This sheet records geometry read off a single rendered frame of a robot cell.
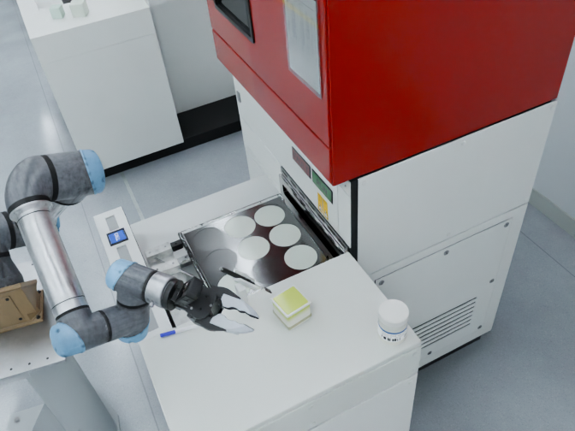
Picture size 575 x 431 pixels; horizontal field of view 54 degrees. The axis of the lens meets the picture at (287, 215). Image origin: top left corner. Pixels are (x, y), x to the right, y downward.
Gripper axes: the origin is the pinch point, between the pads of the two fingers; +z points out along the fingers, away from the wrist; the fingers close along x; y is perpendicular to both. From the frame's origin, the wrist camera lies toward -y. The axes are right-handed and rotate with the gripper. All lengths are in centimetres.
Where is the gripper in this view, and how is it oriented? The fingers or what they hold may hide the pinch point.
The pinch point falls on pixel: (249, 321)
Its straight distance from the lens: 119.0
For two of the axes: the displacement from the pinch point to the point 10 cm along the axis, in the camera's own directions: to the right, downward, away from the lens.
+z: 9.2, 2.8, -2.9
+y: 1.3, 4.7, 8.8
